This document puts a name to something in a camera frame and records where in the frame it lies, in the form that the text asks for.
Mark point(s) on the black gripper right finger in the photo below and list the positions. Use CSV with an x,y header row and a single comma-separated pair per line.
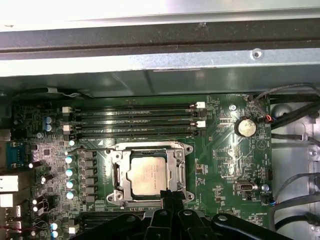
x,y
192,225

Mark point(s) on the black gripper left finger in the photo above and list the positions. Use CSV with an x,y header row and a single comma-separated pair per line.
x,y
155,225

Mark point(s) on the silver green CPU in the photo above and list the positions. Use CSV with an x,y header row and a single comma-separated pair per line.
x,y
147,175

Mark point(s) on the CPU socket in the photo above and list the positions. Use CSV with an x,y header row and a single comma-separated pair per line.
x,y
117,198

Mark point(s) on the RAM slot with black clips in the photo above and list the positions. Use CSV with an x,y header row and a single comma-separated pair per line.
x,y
137,131
105,215
137,115

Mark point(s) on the RAM slot with white clips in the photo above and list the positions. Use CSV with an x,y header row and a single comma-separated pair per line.
x,y
72,230
137,124
137,107

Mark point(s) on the internal USB port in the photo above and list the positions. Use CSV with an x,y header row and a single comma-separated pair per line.
x,y
245,187

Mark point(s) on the green motherboard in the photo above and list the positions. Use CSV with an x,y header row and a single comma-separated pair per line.
x,y
220,155

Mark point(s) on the silver round capacitor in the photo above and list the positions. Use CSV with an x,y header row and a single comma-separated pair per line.
x,y
48,128
70,159
70,172
71,195
70,185
72,143
48,118

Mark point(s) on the round silver coin battery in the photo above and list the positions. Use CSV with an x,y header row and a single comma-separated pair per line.
x,y
246,127

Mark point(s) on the black grey PC case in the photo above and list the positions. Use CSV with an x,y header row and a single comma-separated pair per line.
x,y
175,82

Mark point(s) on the silver rear port block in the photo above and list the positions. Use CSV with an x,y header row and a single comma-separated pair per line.
x,y
8,182
6,200

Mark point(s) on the blue serial port connector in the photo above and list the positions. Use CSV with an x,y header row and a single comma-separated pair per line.
x,y
20,156

